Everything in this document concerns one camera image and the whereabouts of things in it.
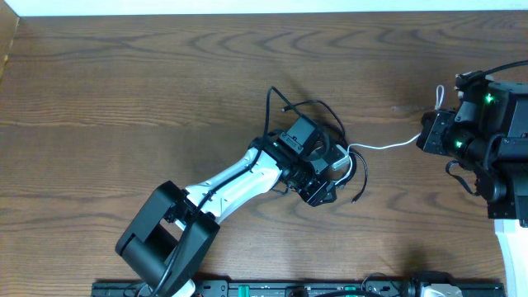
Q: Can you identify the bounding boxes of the white usb cable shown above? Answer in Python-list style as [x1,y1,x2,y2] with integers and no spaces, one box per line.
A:
[333,84,446,186]

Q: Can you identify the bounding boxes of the black usb cable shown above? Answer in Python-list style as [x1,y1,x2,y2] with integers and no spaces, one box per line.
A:
[280,99,369,204]

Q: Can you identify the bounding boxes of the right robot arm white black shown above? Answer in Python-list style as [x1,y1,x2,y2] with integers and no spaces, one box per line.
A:
[417,71,527,296]

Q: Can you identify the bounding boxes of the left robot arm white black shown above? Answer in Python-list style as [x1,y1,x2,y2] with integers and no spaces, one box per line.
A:
[115,115,348,296]

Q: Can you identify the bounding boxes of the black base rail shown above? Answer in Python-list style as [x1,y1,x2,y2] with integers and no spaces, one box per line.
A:
[90,271,507,297]

